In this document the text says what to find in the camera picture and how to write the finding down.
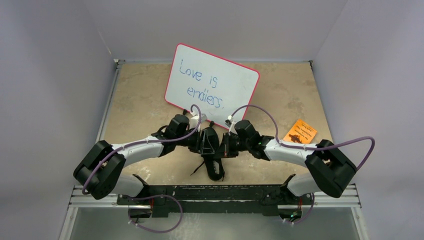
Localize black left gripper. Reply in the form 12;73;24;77
175;127;214;154

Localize black shoe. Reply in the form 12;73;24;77
200;127;225;181

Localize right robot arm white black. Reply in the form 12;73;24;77
214;120;358;204

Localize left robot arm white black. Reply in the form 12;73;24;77
73;114;219;205

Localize pink framed whiteboard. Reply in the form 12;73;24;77
164;43;260;128

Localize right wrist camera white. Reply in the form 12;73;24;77
225;115;236;133

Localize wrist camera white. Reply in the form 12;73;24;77
225;115;236;133
189;113;208;130

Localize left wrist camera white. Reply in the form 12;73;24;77
189;113;208;130

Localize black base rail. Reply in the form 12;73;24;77
112;175;312;220

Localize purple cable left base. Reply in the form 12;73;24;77
127;194;184;234

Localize purple cable base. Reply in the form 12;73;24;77
127;194;184;234
283;192;316;226

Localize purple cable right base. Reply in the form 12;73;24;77
283;192;316;226

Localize aluminium frame rail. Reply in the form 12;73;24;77
68;59;362;210

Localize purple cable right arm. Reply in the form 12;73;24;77
228;104;377;173

